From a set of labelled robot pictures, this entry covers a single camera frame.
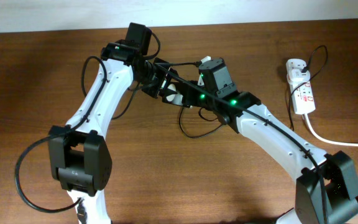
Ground black smartphone white circles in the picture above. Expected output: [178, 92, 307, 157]
[162, 83, 183, 106]

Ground black charger cable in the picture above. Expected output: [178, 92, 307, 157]
[178, 45, 329, 139]

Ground white usb charger plug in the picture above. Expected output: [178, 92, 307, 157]
[286, 58, 310, 84]

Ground white power strip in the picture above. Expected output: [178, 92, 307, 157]
[289, 82, 316, 115]

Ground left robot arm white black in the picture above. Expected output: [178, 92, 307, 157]
[48, 23, 159, 223]

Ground white power strip cord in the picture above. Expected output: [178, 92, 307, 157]
[303, 113, 358, 149]

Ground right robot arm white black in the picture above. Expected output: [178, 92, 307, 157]
[190, 57, 358, 223]

